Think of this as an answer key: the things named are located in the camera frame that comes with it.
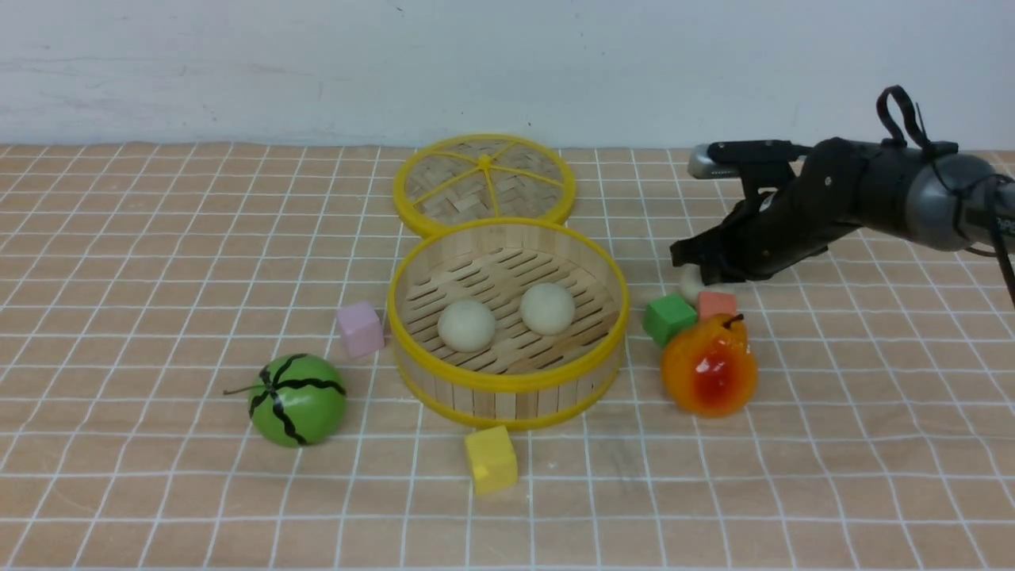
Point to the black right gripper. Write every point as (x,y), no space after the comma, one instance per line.
(842,186)

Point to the white bun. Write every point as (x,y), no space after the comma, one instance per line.
(547,308)
(691,285)
(466,326)

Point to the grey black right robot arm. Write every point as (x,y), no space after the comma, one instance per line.
(948,204)

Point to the bamboo steamer tray yellow rim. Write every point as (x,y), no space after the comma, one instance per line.
(521,380)

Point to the bamboo steamer lid yellow rim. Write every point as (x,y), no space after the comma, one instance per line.
(470,177)

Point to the orange cube block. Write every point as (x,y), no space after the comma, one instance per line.
(715,302)

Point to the green cube block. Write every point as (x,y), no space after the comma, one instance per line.
(667,316)

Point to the orange toy pear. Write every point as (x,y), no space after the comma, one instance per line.
(709,370)

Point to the yellow cube block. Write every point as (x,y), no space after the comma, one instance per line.
(492,460)

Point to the pink cube block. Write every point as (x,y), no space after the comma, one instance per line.
(360,329)

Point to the green toy watermelon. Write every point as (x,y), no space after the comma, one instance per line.
(296,400)

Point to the orange checked tablecloth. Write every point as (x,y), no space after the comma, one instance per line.
(139,282)

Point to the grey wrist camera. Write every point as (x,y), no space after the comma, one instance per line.
(759,164)

